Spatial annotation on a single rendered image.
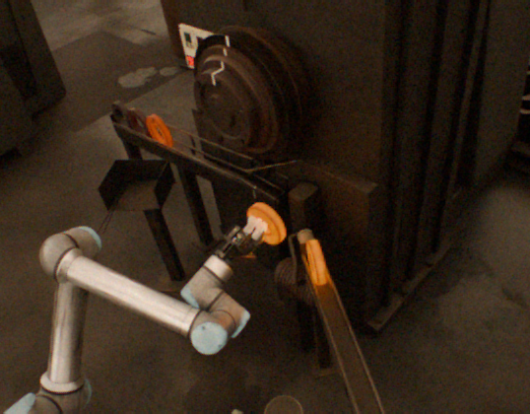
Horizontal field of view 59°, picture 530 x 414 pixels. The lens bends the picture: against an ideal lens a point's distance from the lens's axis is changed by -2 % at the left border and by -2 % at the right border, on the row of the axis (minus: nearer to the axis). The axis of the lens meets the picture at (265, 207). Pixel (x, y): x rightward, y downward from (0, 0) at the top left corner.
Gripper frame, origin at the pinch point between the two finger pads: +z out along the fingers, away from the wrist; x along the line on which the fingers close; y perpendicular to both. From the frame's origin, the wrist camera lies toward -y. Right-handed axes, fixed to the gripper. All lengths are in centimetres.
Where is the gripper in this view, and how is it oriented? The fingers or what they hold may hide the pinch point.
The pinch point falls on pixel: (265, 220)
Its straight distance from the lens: 160.4
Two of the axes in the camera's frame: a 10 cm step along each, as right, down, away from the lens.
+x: -7.1, -4.2, 5.6
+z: 6.3, -7.3, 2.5
